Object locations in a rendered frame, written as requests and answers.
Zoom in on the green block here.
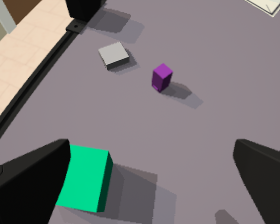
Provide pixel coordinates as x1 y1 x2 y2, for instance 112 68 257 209
56 145 113 212

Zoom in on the small purple block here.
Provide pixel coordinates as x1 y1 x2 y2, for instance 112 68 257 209
152 63 173 92

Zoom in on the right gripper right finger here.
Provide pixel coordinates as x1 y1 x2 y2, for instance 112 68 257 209
233 139 280 224

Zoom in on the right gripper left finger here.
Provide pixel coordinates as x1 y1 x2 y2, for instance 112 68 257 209
0 139 71 224

